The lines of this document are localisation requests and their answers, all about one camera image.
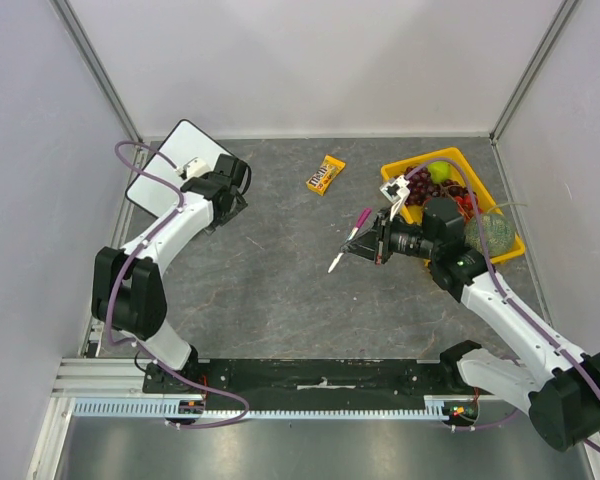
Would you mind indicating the purple grape bunch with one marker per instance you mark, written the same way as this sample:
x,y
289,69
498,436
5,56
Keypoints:
x,y
423,185

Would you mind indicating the aluminium frame post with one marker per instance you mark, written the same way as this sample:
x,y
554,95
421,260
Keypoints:
x,y
87,51
538,59

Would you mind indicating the white whiteboard black frame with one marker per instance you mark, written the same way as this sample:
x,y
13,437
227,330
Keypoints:
x,y
185,144

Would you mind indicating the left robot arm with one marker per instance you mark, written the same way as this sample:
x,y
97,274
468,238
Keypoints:
x,y
128,293

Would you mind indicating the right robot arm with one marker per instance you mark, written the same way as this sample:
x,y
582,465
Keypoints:
x,y
472,281

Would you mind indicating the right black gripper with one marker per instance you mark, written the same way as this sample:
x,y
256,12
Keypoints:
x,y
381,237

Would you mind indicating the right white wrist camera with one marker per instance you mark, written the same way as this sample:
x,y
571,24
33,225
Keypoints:
x,y
396,190

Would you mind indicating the right aluminium frame post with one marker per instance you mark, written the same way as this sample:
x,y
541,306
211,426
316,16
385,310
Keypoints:
x,y
538,59

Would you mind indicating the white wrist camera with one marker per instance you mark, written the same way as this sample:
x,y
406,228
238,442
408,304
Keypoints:
x,y
396,190
192,167

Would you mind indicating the yellow candy packet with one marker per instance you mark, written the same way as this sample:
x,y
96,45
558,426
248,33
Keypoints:
x,y
329,169

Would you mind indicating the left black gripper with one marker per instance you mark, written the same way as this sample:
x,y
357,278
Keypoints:
x,y
241,204

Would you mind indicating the left aluminium frame post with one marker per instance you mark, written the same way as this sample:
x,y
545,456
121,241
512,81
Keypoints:
x,y
87,51

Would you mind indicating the pink whiteboard marker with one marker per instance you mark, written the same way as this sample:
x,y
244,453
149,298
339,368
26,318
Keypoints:
x,y
359,223

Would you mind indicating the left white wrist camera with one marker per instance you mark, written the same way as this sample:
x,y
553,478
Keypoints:
x,y
192,167

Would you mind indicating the light green pear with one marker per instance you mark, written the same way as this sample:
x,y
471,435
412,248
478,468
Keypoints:
x,y
439,171

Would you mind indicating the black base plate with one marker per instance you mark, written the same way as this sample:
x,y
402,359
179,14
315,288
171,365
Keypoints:
x,y
330,384

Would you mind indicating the green netted melon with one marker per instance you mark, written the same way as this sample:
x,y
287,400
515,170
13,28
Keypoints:
x,y
497,231

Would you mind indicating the slotted cable duct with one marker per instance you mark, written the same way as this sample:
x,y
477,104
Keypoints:
x,y
179,411

